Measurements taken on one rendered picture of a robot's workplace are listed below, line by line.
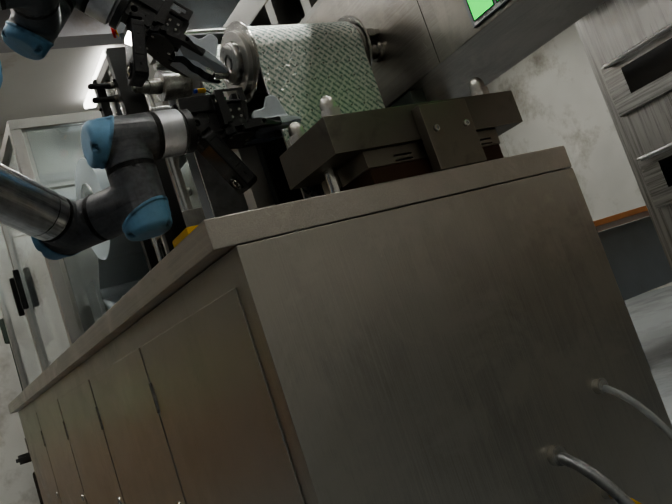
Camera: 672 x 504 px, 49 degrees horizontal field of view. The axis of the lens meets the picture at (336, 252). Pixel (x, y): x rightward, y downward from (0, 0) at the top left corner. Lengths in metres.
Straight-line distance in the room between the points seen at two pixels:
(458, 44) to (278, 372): 0.75
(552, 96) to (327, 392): 10.59
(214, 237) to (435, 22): 0.71
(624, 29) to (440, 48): 1.96
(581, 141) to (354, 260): 10.22
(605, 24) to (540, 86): 8.16
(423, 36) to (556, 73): 9.88
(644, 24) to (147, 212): 2.51
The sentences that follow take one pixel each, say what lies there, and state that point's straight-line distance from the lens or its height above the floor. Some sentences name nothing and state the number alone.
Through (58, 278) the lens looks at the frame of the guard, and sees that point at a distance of 2.16.
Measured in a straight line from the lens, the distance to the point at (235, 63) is 1.36.
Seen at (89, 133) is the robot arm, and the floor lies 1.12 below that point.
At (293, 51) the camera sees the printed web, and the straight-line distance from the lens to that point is 1.38.
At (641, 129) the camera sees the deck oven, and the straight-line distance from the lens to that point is 3.31.
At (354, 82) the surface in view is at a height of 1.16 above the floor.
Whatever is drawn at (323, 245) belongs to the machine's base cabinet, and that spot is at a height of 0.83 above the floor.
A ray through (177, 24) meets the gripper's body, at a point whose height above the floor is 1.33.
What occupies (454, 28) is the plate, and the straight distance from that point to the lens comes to 1.40.
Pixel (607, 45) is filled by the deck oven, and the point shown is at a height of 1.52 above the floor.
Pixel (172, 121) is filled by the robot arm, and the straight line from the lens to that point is 1.19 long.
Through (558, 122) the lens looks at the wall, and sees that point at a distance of 11.35.
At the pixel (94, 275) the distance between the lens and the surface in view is 2.20.
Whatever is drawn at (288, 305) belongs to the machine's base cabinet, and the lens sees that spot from 0.91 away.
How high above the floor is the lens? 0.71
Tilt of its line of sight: 7 degrees up
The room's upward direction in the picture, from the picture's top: 19 degrees counter-clockwise
